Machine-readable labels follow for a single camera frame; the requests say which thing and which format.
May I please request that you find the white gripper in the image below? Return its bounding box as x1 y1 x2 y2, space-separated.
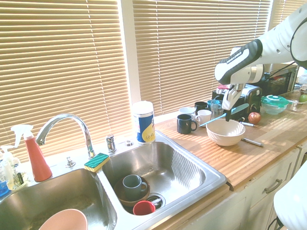
221 88 241 123

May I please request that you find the teal knife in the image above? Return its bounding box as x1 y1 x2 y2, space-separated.
198 103 250 127

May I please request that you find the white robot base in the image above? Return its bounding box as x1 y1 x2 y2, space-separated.
273 164 307 230

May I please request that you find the stainless steel double sink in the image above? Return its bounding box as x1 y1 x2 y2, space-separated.
0 130 228 230

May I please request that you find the metal sink drain strainer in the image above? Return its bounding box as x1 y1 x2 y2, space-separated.
147 193 166 208

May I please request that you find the clear drinking glass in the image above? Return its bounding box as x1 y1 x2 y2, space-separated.
210 100 224 121

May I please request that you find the white ribbed bowl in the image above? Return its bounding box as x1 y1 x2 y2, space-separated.
205 119 247 147

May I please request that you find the teal cup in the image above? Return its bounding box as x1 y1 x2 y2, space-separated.
207 99 223 111

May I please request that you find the white mug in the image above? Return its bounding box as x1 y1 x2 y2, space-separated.
194 109 213 128
178 107 197 120

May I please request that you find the red apple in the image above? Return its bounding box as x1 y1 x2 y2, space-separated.
248 112 262 125

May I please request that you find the small black mug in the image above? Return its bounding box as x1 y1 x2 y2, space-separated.
194 101 210 116

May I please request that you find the black toaster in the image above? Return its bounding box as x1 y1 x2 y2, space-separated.
212 84 263 122

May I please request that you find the large black mug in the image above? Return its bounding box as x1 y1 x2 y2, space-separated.
177 114 198 135

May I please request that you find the glass container green lid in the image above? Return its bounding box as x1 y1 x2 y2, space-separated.
260 94 290 115

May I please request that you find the black microwave oven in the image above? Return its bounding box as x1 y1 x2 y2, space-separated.
260 63 300 95

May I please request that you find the clear glass baking dish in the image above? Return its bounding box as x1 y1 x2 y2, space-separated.
286 90 307 113

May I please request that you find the medium beige window blind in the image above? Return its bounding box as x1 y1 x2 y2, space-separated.
131 0 274 116

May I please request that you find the blue yellow cleanser canister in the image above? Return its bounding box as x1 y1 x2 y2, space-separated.
132 101 156 145

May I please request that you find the narrow beige window blind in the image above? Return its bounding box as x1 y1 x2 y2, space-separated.
268 0 305 31

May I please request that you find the grey ceramic mug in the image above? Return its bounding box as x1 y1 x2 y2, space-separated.
122 174 148 201

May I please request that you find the chrome side sprayer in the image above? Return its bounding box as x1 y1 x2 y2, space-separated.
106 135 118 154

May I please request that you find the red enamel mug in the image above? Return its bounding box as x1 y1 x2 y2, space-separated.
132 200 156 216

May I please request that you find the brown wooden bowl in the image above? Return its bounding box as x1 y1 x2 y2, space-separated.
114 176 151 208

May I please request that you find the green yellow sponge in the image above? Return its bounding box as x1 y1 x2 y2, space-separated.
83 152 110 173

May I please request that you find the chrome curved faucet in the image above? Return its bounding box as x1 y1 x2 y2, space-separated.
35 113 97 159

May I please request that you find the wide beige window blind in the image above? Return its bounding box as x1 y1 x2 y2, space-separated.
0 0 134 164

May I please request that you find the pink plastic bowl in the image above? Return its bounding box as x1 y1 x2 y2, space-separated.
38 208 89 230

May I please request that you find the red spray bottle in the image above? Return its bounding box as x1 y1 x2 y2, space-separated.
11 124 53 183

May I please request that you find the clear soap pump bottle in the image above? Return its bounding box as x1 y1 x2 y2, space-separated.
0 145 28 191

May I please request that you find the blue dish soap bottle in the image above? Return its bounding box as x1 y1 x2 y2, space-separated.
0 167 10 197

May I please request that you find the metal handled knife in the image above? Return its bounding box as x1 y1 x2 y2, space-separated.
241 138 265 148

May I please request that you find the metal drawer handle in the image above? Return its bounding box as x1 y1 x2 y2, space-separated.
264 178 283 195

